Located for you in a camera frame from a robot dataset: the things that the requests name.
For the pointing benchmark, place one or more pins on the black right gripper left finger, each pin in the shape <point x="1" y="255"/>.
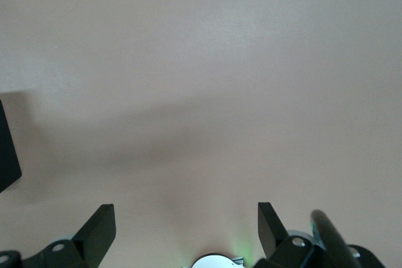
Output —
<point x="91" y="246"/>

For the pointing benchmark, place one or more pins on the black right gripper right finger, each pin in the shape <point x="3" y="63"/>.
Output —
<point x="274" y="246"/>

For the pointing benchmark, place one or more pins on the black rectangular plastic box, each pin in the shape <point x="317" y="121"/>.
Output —
<point x="7" y="155"/>

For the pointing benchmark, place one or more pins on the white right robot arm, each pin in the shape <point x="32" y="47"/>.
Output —
<point x="213" y="263"/>

